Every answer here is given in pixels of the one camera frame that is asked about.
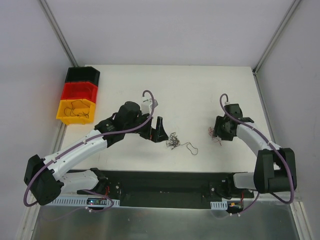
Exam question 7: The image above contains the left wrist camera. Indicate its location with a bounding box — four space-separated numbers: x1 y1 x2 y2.
140 96 159 115

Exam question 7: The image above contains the white cable duct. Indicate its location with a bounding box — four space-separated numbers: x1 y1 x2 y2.
48 196 120 208
210 200 228 211

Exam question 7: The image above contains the black wire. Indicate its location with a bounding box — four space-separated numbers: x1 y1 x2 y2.
63 99 91 118

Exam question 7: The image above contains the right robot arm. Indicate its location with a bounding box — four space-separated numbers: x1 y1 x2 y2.
213 103 297 204

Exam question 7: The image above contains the yellow storage bin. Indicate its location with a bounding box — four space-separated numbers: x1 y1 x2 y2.
56 99 96 125

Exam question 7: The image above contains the black storage bin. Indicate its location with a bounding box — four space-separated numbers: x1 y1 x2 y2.
64 66 100 86

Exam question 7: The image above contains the left aluminium frame post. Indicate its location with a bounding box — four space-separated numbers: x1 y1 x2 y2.
37 0 79 67

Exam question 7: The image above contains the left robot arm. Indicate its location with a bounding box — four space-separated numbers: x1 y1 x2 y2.
23 98 169 207

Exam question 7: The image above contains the red storage bin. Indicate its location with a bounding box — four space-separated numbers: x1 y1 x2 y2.
60 81 98 103

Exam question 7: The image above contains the wire bundle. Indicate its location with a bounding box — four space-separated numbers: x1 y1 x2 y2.
165 131 200 156

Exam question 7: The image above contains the right white cable duct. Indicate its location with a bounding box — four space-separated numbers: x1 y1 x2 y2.
210 200 228 211

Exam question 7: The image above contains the left white cable duct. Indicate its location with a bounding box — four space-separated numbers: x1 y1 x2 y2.
48 196 120 208

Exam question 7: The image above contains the aluminium frame post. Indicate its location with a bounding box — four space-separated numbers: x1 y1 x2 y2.
37 0 79 67
252 0 303 76

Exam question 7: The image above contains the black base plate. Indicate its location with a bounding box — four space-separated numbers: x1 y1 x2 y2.
76 169 256 209

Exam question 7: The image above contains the right aluminium frame post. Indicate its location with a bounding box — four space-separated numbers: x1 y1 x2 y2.
252 0 303 76

